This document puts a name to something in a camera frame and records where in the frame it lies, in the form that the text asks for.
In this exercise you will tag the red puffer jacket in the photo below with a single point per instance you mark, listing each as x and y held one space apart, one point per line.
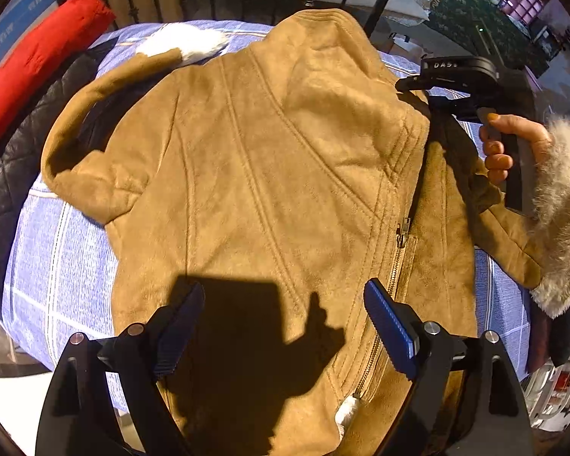
69 29

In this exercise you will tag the black dark coat pile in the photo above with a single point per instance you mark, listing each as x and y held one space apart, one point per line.
549 339

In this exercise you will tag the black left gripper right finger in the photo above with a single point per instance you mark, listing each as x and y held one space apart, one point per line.
491 416

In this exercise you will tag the black quilted jacket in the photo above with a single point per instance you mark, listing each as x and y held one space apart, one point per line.
21 150

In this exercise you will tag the brown suede fur-lined jacket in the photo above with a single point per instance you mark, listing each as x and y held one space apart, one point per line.
281 178

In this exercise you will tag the fur sleeve cuff forearm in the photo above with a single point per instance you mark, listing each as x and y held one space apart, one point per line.
552 198

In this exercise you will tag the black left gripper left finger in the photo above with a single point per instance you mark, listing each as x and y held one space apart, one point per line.
78 417

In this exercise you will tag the right hand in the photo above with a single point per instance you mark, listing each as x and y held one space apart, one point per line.
498 129

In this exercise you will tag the blue plaid bed sheet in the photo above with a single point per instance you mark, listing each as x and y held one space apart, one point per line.
61 267

